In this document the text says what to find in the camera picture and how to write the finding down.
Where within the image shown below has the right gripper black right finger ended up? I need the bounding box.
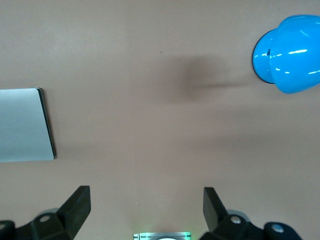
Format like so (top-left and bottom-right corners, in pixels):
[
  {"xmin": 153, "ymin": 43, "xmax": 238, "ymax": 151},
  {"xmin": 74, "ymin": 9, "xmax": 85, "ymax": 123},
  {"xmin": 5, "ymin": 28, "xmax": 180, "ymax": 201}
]
[{"xmin": 199, "ymin": 186, "xmax": 266, "ymax": 240}]

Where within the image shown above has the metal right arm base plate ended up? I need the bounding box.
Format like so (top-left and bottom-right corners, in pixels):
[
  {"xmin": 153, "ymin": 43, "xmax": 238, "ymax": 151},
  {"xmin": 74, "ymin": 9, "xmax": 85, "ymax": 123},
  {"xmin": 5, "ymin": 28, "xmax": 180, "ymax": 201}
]
[{"xmin": 133, "ymin": 231, "xmax": 192, "ymax": 240}]

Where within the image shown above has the blue desk lamp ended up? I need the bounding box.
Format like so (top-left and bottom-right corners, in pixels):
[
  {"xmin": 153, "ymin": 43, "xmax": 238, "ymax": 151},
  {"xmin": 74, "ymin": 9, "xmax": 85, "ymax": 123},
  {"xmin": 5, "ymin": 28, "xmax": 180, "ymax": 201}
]
[{"xmin": 251, "ymin": 14, "xmax": 320, "ymax": 95}]

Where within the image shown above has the grey laptop with black keyboard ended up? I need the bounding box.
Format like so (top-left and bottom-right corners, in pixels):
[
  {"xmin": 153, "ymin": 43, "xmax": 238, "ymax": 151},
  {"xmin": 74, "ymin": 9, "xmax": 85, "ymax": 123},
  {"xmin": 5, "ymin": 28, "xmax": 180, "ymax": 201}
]
[{"xmin": 0, "ymin": 87, "xmax": 57, "ymax": 163}]

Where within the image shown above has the brown table cover sheet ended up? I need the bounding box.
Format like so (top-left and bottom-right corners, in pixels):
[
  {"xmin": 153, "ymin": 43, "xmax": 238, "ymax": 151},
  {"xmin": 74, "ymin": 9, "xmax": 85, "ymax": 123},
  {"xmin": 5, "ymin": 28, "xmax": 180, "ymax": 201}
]
[{"xmin": 0, "ymin": 0, "xmax": 320, "ymax": 240}]

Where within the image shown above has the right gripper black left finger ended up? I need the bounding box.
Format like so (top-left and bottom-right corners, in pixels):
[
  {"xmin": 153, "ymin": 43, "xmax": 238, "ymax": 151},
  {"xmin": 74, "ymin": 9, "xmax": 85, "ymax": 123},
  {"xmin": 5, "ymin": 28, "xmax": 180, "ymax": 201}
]
[{"xmin": 14, "ymin": 185, "xmax": 91, "ymax": 240}]

